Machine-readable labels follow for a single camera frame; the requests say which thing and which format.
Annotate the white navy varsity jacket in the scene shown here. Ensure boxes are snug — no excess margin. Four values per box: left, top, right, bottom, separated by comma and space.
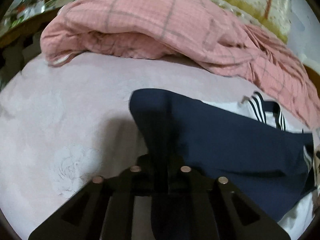
129, 89, 315, 239

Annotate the pink bed sheet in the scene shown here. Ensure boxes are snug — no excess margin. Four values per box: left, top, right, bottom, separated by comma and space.
1, 53, 319, 239

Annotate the cream folded sweatshirt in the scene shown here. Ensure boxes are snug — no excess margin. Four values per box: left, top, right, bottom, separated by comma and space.
313, 146, 320, 187

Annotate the dark wooden desk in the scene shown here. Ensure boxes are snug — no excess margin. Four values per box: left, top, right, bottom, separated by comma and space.
1, 8, 60, 88

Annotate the white wooden headboard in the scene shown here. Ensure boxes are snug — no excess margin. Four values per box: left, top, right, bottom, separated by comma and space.
299, 54, 320, 89

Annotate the pink plaid quilt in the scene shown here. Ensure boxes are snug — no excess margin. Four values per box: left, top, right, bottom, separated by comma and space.
40, 0, 319, 128

